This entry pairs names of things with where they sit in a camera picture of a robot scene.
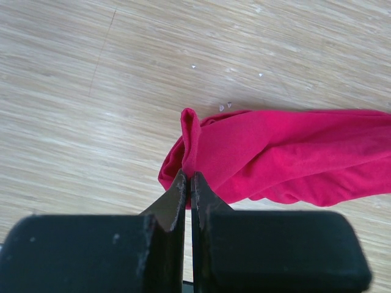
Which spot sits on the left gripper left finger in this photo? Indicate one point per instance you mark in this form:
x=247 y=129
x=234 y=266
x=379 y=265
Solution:
x=99 y=253

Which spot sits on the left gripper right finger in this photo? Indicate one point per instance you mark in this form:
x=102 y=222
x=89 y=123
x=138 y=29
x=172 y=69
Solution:
x=272 y=251

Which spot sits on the crimson t shirt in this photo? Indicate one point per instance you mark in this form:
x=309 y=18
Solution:
x=321 y=157

